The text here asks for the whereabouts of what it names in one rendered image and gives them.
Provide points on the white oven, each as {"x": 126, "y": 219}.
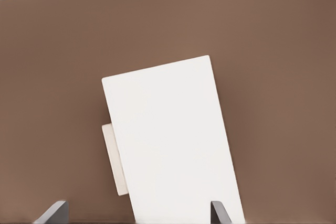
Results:
{"x": 168, "y": 134}

